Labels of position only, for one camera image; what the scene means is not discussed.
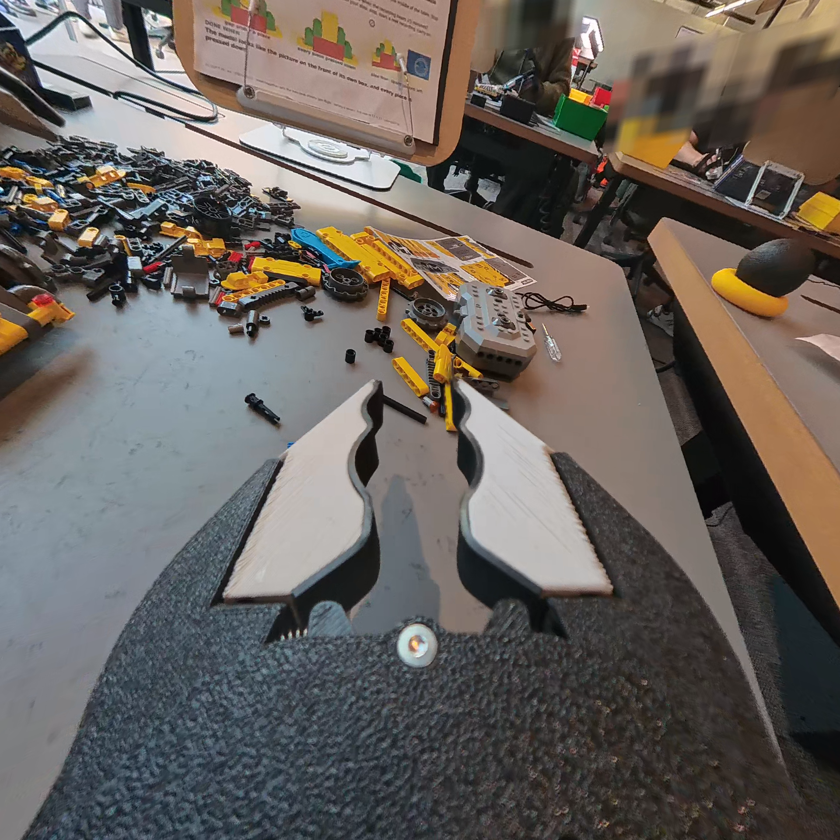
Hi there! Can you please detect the yellow ring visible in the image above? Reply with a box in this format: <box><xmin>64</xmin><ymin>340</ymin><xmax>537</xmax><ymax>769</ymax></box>
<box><xmin>710</xmin><ymin>267</ymin><xmax>790</xmax><ymax>319</ymax></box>

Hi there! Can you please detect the green storage bin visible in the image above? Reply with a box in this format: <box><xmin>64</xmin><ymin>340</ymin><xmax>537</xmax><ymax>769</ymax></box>
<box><xmin>553</xmin><ymin>94</ymin><xmax>608</xmax><ymax>140</ymax></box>

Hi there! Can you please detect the black usb cable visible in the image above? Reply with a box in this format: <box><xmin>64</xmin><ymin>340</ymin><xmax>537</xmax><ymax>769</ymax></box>
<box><xmin>521</xmin><ymin>292</ymin><xmax>589</xmax><ymax>316</ymax></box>

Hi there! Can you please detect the pile of small building parts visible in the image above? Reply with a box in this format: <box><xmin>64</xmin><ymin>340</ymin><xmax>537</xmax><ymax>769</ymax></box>
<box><xmin>0</xmin><ymin>134</ymin><xmax>303</xmax><ymax>309</ymax></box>

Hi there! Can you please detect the dark background desk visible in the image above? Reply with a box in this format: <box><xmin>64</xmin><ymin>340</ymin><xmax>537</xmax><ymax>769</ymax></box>
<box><xmin>607</xmin><ymin>151</ymin><xmax>840</xmax><ymax>257</ymax></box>

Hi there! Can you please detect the blue separator tool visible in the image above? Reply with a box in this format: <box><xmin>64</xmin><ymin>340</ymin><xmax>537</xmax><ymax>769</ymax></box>
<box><xmin>290</xmin><ymin>226</ymin><xmax>362</xmax><ymax>271</ymax></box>

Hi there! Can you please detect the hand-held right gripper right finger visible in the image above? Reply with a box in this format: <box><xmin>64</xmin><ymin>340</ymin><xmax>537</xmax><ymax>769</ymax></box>
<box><xmin>453</xmin><ymin>379</ymin><xmax>614</xmax><ymax>624</ymax></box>

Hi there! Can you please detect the stack of yellow wide beams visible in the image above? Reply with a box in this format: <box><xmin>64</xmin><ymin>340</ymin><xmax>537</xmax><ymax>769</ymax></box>
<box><xmin>317</xmin><ymin>225</ymin><xmax>424</xmax><ymax>290</ymax></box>

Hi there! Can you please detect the yellow sticker sheet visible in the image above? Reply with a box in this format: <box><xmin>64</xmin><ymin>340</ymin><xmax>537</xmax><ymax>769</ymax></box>
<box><xmin>364</xmin><ymin>226</ymin><xmax>538</xmax><ymax>301</ymax></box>

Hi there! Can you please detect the black ball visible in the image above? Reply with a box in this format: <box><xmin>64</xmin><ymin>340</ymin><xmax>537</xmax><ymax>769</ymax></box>
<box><xmin>736</xmin><ymin>238</ymin><xmax>816</xmax><ymax>298</ymax></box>

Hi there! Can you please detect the black spoked wheel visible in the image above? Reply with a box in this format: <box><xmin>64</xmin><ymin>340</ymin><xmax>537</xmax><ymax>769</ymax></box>
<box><xmin>192</xmin><ymin>193</ymin><xmax>240</xmax><ymax>237</ymax></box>

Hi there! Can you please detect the wood-edged grey desk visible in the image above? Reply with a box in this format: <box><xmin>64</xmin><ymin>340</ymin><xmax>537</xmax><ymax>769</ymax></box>
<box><xmin>646</xmin><ymin>217</ymin><xmax>840</xmax><ymax>631</ymax></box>

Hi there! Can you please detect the yellow toy vehicle model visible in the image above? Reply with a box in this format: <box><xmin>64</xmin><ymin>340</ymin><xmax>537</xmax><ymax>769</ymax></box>
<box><xmin>0</xmin><ymin>246</ymin><xmax>76</xmax><ymax>358</ymax></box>

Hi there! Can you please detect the short yellow beam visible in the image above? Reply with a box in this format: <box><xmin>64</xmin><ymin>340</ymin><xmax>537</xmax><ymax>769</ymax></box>
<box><xmin>392</xmin><ymin>356</ymin><xmax>431</xmax><ymax>396</ymax></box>

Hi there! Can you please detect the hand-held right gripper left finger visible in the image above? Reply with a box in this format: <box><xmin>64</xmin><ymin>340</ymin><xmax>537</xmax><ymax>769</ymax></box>
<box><xmin>222</xmin><ymin>379</ymin><xmax>385</xmax><ymax>631</ymax></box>

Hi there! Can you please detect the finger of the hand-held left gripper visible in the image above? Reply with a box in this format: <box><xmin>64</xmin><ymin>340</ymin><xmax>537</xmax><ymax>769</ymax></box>
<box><xmin>0</xmin><ymin>64</ymin><xmax>68</xmax><ymax>143</ymax></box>

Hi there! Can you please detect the black gear rack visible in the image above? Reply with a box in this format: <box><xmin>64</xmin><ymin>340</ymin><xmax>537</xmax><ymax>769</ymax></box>
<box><xmin>218</xmin><ymin>281</ymin><xmax>311</xmax><ymax>319</ymax></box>

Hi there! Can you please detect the grey hub toothed wheel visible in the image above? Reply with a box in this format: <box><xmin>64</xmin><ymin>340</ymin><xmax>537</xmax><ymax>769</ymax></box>
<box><xmin>406</xmin><ymin>297</ymin><xmax>449</xmax><ymax>331</ymax></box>

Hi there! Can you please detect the dark grey seat piece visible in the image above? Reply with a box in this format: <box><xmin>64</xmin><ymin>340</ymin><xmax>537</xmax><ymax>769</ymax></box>
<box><xmin>169</xmin><ymin>246</ymin><xmax>214</xmax><ymax>301</ymax></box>

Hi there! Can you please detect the wooden document stand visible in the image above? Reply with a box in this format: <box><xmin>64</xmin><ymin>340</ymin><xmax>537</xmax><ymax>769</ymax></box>
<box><xmin>172</xmin><ymin>0</ymin><xmax>483</xmax><ymax>168</ymax></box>

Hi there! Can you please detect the dark grey toothed wheel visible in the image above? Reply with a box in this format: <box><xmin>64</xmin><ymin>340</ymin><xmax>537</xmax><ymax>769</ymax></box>
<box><xmin>322</xmin><ymin>266</ymin><xmax>370</xmax><ymax>303</ymax></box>

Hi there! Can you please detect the heap of yellow grey beams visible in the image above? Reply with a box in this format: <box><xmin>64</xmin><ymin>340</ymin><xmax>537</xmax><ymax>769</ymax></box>
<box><xmin>400</xmin><ymin>318</ymin><xmax>509</xmax><ymax>433</ymax></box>

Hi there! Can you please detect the black axle rod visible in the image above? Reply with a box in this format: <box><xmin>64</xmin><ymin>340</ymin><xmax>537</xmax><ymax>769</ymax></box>
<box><xmin>381</xmin><ymin>394</ymin><xmax>429</xmax><ymax>425</ymax></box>

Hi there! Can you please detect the yellow rectangular panel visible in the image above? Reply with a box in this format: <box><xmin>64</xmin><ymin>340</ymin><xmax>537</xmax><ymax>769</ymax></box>
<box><xmin>249</xmin><ymin>256</ymin><xmax>322</xmax><ymax>286</ymax></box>

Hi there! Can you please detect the grey battery box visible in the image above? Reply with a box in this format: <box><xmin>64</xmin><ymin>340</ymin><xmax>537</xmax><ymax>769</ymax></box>
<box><xmin>453</xmin><ymin>282</ymin><xmax>538</xmax><ymax>380</ymax></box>

